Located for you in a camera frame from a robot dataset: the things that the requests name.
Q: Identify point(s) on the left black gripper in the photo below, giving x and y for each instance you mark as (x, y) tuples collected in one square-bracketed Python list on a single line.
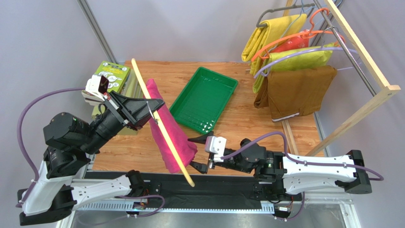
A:
[(138, 110)]

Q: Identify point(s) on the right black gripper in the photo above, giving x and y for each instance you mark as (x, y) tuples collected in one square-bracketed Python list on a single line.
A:
[(209, 157)]

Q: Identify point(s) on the pink trousers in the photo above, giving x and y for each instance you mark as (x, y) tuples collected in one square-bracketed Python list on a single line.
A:
[(186, 149)]

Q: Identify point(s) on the cream yellow hanger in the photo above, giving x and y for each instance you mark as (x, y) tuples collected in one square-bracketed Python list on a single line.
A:
[(162, 128)]

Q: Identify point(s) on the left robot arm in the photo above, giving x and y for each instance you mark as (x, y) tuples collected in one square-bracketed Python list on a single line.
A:
[(70, 142)]

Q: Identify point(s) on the brown trousers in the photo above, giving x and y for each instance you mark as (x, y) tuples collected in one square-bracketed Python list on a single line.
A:
[(294, 93)]

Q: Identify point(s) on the lilac hanger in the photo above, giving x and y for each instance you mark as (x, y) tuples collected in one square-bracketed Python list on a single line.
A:
[(269, 65)]

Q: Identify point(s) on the yellow trousers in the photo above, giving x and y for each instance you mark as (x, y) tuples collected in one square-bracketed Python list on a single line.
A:
[(272, 30)]

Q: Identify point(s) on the red orange trousers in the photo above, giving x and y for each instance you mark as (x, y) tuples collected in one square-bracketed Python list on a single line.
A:
[(296, 42)]

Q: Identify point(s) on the lime green trousers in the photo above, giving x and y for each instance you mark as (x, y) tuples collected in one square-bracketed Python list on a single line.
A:
[(302, 61)]

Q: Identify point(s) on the orange hanger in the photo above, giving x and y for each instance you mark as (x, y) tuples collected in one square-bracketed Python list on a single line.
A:
[(284, 38)]

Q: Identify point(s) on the grey hanger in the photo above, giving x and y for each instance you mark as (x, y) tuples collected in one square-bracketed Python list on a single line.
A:
[(293, 6)]

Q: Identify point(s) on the black base mat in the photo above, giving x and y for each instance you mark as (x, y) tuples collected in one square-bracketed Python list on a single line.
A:
[(212, 192)]

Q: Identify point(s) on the green plastic tray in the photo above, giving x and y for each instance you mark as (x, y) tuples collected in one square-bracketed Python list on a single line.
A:
[(203, 99)]

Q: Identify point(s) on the wooden clothes rack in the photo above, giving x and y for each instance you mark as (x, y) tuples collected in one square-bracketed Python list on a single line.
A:
[(350, 44)]

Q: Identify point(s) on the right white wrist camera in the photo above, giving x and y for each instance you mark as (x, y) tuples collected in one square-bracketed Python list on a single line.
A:
[(215, 145)]

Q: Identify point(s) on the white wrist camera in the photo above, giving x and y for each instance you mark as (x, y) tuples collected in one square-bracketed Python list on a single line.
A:
[(215, 145), (97, 85)]

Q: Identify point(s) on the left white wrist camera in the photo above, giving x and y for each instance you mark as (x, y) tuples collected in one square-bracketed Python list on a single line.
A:
[(97, 85)]

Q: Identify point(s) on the aluminium corner post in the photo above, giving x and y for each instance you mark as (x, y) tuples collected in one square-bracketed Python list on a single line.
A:
[(86, 9)]

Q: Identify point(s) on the metal hanging rail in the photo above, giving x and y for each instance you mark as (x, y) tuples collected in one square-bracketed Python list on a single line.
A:
[(355, 41)]

